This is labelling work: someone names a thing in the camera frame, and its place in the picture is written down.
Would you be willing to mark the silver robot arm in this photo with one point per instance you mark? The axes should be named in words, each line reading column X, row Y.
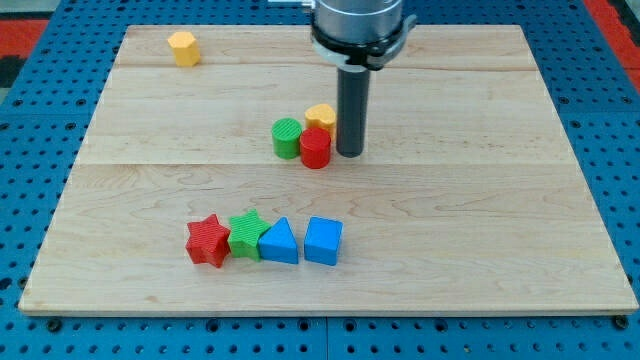
column 356, row 35

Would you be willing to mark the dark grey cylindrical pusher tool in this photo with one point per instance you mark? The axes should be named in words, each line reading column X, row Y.
column 352, row 101

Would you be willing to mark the green star block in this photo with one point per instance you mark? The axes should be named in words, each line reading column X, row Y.
column 246, row 231

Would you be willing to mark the light wooden board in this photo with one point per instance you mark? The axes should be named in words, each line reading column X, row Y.
column 467, row 201

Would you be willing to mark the red star block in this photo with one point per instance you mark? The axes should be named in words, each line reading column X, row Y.
column 208, row 241

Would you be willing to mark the blue cube block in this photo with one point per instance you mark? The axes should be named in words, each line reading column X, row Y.
column 323, row 240

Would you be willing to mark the blue triangle block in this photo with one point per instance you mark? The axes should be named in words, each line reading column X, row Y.
column 279, row 243

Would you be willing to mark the yellow heart block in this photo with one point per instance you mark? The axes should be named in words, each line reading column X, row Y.
column 321, row 116

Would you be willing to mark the green circle block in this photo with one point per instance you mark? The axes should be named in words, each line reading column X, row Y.
column 285, row 136

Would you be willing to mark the yellow hexagon block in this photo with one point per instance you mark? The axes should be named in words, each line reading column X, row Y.
column 185, row 48

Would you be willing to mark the red circle block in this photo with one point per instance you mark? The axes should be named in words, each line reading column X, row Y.
column 315, row 148

